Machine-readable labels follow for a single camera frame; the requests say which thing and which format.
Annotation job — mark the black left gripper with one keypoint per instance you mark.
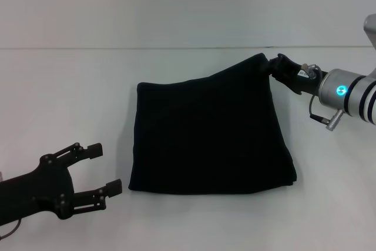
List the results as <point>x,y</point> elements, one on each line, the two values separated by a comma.
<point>38,189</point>

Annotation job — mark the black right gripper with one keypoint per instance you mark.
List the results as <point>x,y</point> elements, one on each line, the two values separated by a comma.
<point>305,82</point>

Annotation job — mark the black shirt with FREE print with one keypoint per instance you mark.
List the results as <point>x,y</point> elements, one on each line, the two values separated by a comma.
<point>211,130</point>

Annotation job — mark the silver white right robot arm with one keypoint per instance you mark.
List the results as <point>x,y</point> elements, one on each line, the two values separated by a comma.
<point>349,92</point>

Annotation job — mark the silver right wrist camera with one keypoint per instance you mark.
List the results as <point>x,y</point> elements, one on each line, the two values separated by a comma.
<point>370,32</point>

